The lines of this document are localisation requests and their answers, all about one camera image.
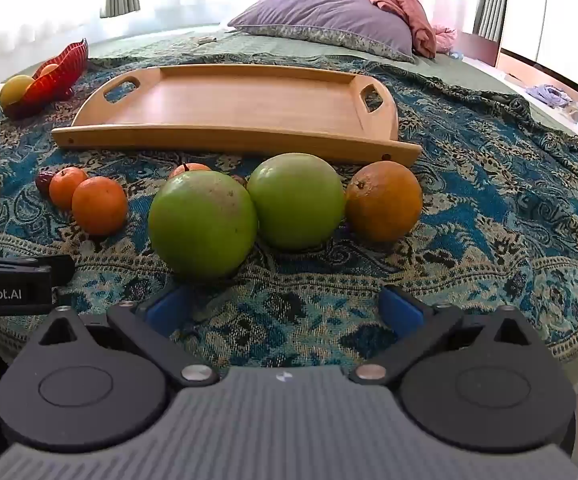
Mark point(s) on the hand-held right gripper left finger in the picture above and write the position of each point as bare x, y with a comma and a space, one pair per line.
168, 307

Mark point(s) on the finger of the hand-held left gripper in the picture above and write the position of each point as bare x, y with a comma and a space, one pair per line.
61, 270

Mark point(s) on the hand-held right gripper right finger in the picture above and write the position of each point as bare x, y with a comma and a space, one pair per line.
400, 307

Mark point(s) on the small orange tangerine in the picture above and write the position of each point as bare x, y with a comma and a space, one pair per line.
65, 187
100, 206

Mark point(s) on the dark red date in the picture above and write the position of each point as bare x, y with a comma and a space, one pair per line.
43, 182

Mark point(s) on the green apple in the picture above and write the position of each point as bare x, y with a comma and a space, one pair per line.
203, 225
296, 202

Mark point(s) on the large orange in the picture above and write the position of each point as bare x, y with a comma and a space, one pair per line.
385, 202

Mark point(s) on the small orange fruit with stem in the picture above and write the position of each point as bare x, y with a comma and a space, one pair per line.
191, 169

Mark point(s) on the blue paisley blanket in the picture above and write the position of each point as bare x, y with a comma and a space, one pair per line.
494, 200

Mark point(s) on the yellow apple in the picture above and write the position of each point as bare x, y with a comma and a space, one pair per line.
15, 90

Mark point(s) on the orange tangerine in bowl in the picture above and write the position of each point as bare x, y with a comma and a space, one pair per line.
49, 70

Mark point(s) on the red glass bowl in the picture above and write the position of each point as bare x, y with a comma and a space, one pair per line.
66, 67

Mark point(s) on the white sheer curtain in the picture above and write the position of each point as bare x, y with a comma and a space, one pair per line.
44, 0

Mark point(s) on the lilac crumpled cloth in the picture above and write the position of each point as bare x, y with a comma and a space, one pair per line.
549, 95

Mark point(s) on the wooden bedside ledge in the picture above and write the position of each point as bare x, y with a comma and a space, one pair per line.
516, 71

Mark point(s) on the reddish wooden headboard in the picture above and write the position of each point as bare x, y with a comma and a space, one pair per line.
476, 49

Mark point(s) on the purple pillow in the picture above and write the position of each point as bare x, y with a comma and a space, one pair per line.
319, 15

